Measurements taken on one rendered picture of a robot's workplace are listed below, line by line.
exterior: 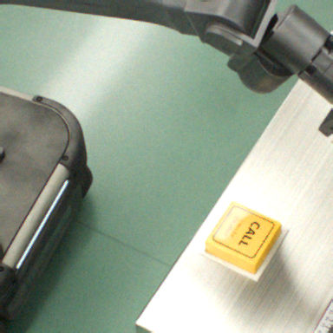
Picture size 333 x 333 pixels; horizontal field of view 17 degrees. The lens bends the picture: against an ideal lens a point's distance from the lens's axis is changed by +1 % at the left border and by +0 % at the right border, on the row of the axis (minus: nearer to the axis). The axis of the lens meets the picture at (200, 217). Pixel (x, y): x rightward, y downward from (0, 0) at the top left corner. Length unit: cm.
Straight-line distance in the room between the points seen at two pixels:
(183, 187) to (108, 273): 27
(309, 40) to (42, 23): 173
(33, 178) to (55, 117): 15
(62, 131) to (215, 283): 104
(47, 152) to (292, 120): 91
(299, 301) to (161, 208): 118
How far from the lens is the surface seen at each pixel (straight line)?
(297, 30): 120
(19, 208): 225
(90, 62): 278
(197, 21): 120
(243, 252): 136
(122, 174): 256
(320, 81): 121
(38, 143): 234
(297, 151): 148
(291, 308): 135
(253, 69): 126
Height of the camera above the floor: 209
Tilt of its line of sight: 57 degrees down
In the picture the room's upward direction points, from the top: 3 degrees counter-clockwise
